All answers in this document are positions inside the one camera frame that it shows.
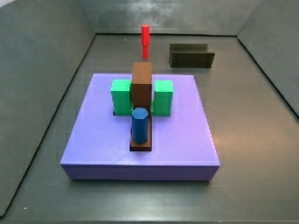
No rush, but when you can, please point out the green block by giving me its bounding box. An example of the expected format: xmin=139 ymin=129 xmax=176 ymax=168
xmin=153 ymin=80 xmax=173 ymax=116
xmin=111 ymin=80 xmax=132 ymax=116

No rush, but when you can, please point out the brown T-shaped block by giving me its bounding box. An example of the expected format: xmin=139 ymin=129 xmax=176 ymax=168
xmin=129 ymin=62 xmax=152 ymax=151

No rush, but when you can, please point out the red peg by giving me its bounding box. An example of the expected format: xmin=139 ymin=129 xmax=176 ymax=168
xmin=141 ymin=24 xmax=151 ymax=60

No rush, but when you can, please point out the blue hexagonal peg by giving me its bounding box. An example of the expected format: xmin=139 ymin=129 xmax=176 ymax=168
xmin=132 ymin=108 xmax=148 ymax=144

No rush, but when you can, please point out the black angled bracket stand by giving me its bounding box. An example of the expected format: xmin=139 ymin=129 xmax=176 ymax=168
xmin=169 ymin=44 xmax=215 ymax=68

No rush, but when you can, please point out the right green block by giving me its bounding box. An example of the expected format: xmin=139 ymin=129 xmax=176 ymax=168
xmin=153 ymin=80 xmax=173 ymax=116

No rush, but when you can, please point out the purple board base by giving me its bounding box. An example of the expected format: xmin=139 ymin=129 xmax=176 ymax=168
xmin=60 ymin=73 xmax=220 ymax=180

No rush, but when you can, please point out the left green block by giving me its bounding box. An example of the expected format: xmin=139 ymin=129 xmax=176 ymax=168
xmin=111 ymin=80 xmax=132 ymax=116

